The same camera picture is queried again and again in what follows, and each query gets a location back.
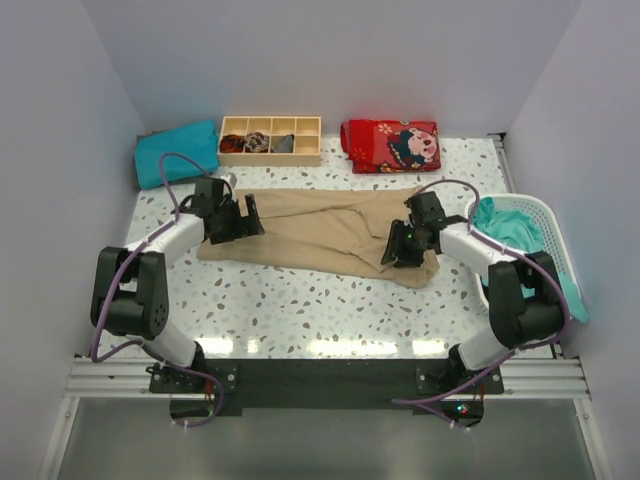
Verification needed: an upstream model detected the red cartoon folded cloth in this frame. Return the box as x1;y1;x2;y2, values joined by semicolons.
340;119;441;174

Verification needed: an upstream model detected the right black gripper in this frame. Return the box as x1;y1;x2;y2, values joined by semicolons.
380;219;429;269

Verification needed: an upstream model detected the wooden compartment box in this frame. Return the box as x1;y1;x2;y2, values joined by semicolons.
217;116;322;167

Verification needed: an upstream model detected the white plastic laundry basket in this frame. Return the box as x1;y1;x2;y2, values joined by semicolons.
464;193;584;326

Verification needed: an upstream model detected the brown floral fabric item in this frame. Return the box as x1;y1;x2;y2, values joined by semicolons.
245;131;270;154

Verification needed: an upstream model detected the orange black fabric item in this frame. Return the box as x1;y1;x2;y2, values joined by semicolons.
219;134;245;153

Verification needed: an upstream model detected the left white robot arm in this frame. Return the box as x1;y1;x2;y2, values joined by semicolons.
90;176;265;392

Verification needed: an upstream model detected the grey fabric item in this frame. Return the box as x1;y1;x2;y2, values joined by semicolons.
271;134;295;154

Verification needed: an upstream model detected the beige t shirt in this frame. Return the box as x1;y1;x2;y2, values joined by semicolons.
196;188;439;289

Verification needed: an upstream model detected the teal shirt in basket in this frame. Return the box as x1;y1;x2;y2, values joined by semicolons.
472;197;590;323

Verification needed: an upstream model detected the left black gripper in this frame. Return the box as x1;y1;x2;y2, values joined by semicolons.
211;195;263;245

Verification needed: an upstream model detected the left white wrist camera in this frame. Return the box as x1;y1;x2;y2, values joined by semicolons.
220;173;237;188

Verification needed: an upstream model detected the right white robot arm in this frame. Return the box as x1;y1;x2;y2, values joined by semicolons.
381;192;570;393

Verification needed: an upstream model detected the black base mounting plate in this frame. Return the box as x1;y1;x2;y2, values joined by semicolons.
146;359;504;426

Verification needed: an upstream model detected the folded teal t shirt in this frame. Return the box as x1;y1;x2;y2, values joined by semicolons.
134;120;219;190

